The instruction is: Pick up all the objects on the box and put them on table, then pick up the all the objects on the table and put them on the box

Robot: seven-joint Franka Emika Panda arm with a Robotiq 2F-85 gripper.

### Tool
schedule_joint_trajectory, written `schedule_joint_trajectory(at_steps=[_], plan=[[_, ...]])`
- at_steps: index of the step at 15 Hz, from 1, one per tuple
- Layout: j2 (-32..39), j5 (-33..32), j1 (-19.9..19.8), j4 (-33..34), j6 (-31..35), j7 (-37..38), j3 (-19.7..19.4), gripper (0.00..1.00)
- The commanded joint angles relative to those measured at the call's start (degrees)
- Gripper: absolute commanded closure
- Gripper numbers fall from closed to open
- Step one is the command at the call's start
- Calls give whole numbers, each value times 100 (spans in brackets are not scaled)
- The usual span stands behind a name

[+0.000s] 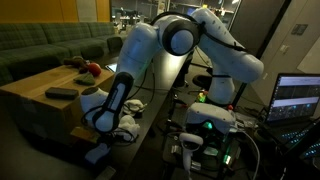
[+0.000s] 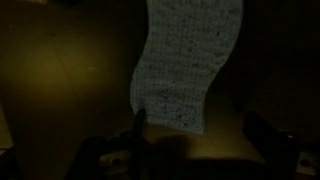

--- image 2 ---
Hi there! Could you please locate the large cardboard box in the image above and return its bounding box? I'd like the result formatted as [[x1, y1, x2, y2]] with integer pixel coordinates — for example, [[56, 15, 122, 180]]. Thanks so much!
[[0, 0, 266, 180]]

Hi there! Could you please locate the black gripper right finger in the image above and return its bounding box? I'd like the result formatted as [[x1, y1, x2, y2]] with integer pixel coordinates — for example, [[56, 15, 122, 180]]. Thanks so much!
[[242, 111, 320, 180]]

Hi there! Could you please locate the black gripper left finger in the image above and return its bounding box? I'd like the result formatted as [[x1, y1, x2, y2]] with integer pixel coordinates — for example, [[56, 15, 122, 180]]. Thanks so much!
[[64, 108, 188, 180]]

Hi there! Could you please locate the blue sponge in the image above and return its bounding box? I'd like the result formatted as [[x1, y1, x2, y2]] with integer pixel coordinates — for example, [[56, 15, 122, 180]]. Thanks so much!
[[129, 0, 244, 135]]

